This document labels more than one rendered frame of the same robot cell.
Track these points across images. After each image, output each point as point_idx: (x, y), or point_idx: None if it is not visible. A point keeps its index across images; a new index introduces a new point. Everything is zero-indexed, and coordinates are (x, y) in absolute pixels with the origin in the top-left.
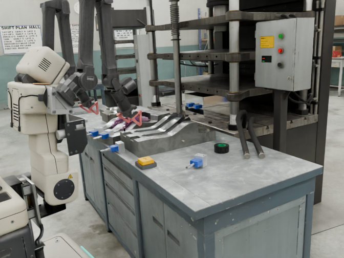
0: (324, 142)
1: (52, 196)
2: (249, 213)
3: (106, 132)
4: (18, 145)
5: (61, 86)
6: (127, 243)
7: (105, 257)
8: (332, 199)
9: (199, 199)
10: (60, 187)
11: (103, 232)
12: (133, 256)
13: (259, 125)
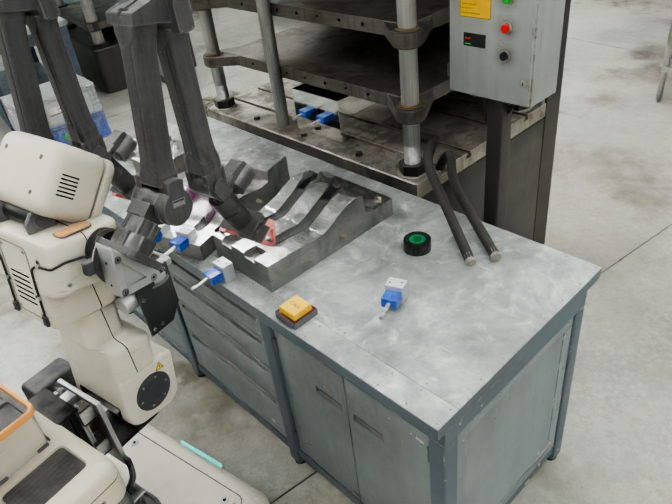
0: (553, 147)
1: (137, 411)
2: (502, 383)
3: (182, 236)
4: None
5: (126, 238)
6: (252, 404)
7: (214, 430)
8: (561, 234)
9: (433, 397)
10: (147, 391)
11: (190, 379)
12: (270, 425)
13: (454, 152)
